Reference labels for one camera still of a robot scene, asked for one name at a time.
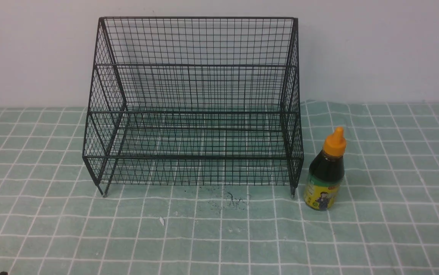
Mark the green white checkered tablecloth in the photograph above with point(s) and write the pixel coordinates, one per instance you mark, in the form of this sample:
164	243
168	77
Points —
385	220

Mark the dark sauce bottle orange cap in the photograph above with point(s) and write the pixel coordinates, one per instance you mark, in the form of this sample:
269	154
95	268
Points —
326	172

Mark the black wire mesh rack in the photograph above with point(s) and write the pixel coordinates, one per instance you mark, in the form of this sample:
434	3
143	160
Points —
195	101

